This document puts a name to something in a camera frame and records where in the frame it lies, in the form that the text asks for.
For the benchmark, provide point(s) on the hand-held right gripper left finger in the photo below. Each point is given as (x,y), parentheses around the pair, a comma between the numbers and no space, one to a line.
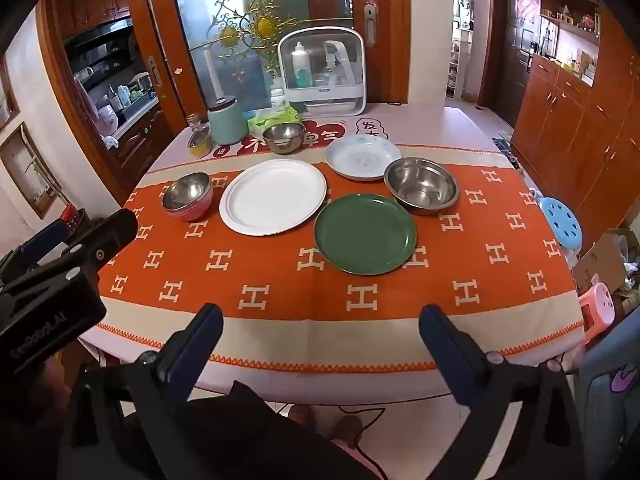
(200,340)

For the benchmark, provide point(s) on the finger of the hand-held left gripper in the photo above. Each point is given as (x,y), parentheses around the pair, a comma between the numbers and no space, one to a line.
(110,235)
(42,242)

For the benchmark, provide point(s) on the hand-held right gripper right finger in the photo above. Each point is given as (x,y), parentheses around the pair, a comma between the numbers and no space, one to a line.
(442,345)

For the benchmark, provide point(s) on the green plate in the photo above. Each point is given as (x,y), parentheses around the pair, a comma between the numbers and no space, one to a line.
(365,235)

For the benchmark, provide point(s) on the white plate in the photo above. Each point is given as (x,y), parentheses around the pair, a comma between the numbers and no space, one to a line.
(272,197)

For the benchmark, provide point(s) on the large steel bowl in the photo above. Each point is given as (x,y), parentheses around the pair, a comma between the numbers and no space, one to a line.
(420,185)

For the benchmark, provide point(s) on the pink steel bowl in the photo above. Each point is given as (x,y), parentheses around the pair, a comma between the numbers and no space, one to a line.
(187,210)

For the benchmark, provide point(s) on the person's dark clothing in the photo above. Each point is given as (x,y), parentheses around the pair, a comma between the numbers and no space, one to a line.
(235,435)

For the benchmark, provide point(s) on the orange patterned table cloth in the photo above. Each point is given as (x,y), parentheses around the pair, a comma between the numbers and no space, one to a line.
(280,270)

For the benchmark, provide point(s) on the white floral pot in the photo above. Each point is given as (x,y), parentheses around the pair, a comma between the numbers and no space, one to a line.
(106,119)

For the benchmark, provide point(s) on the yellow tin can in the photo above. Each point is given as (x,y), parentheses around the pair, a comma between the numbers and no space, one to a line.
(200,145)

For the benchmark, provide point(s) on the small glass jar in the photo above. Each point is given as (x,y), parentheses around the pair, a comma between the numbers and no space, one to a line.
(193,121)

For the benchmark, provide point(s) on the pink plastic stool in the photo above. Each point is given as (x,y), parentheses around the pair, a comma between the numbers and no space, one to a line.
(597,305)

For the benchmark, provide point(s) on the mint green canister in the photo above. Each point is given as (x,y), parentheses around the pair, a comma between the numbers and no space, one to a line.
(227,122)

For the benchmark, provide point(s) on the blue plastic stool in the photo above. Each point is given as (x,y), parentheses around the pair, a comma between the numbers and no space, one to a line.
(560,220)

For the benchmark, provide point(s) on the cardboard box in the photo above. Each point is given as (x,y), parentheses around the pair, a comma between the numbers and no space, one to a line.
(600,260)

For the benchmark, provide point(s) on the green tissue pack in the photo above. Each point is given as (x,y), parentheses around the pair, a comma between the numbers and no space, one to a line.
(270,119)

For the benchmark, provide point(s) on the small steel bowl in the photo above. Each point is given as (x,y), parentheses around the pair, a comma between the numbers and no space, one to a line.
(283,137)

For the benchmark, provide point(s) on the light blue speckled plate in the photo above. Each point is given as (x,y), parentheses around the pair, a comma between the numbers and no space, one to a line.
(362,157)

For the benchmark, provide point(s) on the small white bottle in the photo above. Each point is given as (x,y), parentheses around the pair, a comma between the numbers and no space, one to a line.
(277,99)

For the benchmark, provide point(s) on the dark wooden entry door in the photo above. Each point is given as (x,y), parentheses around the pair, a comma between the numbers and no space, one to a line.
(510,60)

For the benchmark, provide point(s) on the glass door with gold ornament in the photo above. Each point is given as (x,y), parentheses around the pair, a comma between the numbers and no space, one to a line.
(300,0)

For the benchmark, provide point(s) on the wooden picture frame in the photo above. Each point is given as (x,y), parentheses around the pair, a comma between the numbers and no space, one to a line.
(30,170)

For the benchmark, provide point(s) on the wooden wall cabinet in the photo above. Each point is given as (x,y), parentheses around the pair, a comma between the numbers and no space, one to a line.
(575,125)

